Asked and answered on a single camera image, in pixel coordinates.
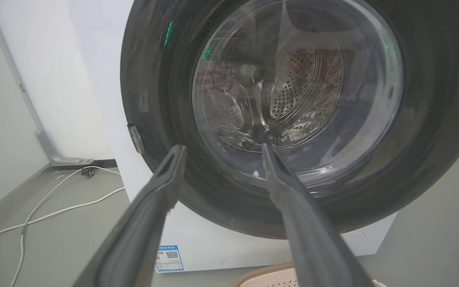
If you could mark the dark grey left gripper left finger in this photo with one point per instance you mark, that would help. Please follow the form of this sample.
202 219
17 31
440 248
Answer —
134 239

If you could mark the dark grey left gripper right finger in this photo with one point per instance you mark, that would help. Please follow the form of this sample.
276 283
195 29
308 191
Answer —
313 239

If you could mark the round dark washing machine door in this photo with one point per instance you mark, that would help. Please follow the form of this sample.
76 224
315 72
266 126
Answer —
197 159

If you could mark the white washing machine body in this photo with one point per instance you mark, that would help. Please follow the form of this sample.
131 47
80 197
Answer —
197 235

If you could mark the blue QR code sticker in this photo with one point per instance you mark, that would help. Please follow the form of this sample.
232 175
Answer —
169 258

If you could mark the beige laundry basket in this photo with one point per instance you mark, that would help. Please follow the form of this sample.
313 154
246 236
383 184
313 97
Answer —
269 278

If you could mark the small black caster wheel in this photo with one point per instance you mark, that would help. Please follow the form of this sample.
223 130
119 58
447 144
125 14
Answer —
89 172

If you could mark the grey metal panel foot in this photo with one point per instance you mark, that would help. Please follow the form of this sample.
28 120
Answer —
60 157

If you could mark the white partition panel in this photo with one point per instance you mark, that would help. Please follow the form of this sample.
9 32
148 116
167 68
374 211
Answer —
54 79

